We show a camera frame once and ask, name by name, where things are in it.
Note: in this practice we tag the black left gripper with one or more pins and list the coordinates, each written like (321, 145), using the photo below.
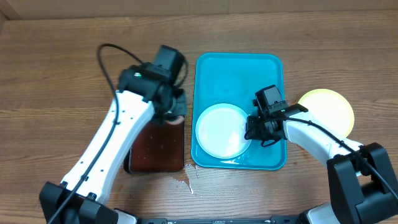
(182, 102)

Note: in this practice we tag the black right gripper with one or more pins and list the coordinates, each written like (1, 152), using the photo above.
(257, 131)

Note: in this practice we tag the green and orange sponge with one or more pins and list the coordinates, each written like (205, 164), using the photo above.
(178, 120)

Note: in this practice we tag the light blue plate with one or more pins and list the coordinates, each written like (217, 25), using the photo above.
(220, 131)

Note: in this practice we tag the yellow plate back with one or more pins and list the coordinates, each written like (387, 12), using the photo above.
(331, 109)

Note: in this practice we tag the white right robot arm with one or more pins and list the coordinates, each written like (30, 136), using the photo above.
(362, 181)

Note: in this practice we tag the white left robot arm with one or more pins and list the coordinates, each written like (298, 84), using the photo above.
(144, 126)

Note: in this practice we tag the teal plastic tray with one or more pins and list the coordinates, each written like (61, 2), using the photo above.
(234, 78)

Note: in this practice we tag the black tray with brown water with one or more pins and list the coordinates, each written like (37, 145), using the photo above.
(157, 148)

